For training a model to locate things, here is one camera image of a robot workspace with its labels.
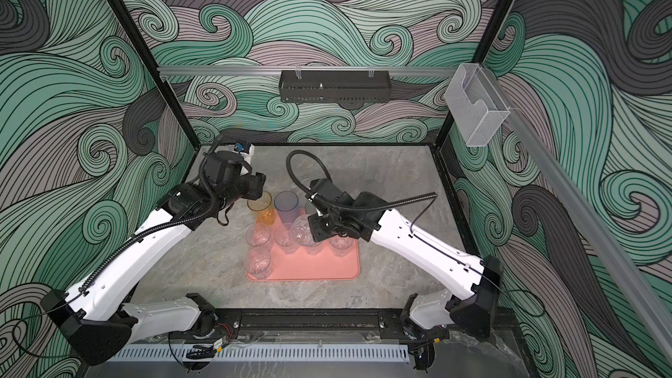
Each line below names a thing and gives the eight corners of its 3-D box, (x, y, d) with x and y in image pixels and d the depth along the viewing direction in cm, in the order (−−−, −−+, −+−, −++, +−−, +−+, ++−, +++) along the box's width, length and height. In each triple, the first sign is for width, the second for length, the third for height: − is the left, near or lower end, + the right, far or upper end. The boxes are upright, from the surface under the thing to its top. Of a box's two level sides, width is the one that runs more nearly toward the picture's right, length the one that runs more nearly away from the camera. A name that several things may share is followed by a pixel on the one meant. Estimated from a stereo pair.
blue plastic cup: (279, 228, 94) (272, 209, 84) (281, 210, 99) (276, 190, 89) (299, 228, 94) (295, 209, 84) (301, 210, 99) (297, 190, 89)
